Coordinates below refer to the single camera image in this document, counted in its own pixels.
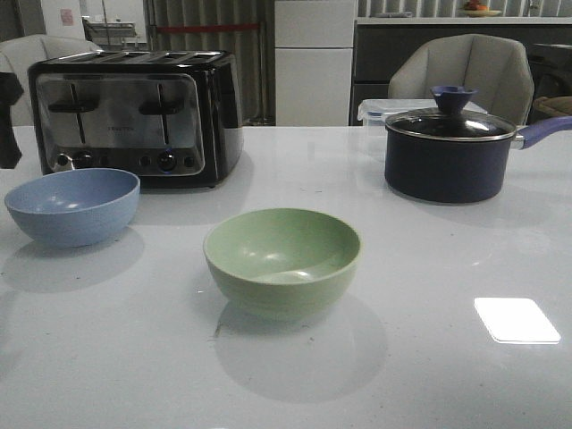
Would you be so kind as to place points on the fruit plate on counter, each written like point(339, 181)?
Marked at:
point(476, 9)

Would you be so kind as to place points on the dark blue saucepan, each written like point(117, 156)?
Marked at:
point(457, 169)

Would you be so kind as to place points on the clear plastic food container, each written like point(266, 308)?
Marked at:
point(373, 112)

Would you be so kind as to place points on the brown cushion at right edge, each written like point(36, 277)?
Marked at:
point(549, 107)

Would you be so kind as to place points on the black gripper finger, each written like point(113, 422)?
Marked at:
point(11, 92)

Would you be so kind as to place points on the white refrigerator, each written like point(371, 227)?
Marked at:
point(313, 53)

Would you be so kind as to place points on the green bowl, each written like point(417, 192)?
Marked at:
point(282, 263)

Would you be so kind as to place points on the grey chair left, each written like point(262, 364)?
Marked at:
point(17, 55)

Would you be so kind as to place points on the grey chair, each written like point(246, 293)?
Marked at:
point(497, 68)
point(17, 55)

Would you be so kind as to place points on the dark kitchen counter cabinet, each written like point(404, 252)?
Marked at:
point(382, 45)

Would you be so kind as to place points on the glass pot lid blue knob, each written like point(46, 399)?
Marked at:
point(450, 120)

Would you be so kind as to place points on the blue bowl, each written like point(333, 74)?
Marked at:
point(75, 208)

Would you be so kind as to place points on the black and steel toaster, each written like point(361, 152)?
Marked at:
point(171, 117)

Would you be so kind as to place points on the grey chair right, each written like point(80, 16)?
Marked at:
point(497, 68)

